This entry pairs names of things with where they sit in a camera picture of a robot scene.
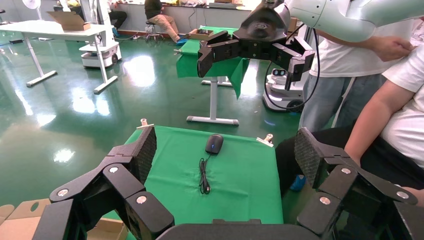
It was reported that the person in white shirt, black trousers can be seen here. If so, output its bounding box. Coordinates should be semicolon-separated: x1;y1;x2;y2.
275;43;424;240

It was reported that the jeans wearer's right forearm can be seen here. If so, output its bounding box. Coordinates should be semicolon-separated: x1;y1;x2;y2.
314;29;382;57

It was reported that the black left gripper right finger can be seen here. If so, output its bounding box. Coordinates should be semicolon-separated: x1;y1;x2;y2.
294;127;419;240

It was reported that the shallow cardboard tray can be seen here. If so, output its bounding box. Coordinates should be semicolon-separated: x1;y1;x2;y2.
188;28;216;42

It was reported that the black trousers wearer's hand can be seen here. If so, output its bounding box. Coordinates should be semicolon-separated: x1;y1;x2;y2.
402;186;424;208

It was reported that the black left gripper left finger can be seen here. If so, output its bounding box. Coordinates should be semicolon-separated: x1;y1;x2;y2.
32;125;175;240

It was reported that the green tablecloth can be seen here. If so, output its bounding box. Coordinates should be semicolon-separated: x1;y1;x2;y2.
103;125;285;240

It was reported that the person in khaki trousers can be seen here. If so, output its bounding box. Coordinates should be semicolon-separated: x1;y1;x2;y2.
144;0;189;47

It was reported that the blue shoe cover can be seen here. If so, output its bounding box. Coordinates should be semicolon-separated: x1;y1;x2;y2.
289;174;307;193

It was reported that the small white robot with eyes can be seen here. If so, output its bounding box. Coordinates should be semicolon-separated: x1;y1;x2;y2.
262;67;306;113

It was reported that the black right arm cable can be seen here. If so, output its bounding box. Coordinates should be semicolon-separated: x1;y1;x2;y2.
263;28;321;111

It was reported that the black trousers wearer's forearm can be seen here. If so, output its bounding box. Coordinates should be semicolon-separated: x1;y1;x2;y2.
343;79;419;167

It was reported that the black stool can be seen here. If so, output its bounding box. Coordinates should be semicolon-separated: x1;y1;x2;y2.
145;20;164;42

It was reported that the white desk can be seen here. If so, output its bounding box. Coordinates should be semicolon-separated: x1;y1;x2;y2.
0;19;119;96

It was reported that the white wheeled robot with column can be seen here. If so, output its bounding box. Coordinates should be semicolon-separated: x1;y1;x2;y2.
78;0;123;69

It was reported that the jeans wearer's right hand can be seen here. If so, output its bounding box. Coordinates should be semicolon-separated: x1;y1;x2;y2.
370;35;416;63

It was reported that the open brown cardboard carton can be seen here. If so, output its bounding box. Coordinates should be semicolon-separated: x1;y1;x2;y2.
46;10;92;32

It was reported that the open flat cardboard box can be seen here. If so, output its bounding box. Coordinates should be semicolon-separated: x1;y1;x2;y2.
0;198;129;240

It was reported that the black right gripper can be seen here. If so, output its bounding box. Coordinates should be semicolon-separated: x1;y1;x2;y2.
197;0;316;91

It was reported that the long grey workbench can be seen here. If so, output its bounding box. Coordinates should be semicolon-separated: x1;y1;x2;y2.
114;1;256;36

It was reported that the white pedestal table frame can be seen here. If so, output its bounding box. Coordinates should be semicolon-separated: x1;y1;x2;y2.
186;76;240;127

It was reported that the white standing fan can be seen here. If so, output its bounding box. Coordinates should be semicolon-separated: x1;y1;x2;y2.
21;0;45;21

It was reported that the person in jeans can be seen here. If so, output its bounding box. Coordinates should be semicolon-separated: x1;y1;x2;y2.
298;19;415;133

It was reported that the black wired computer mouse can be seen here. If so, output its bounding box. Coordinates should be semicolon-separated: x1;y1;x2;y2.
198;133;225;196

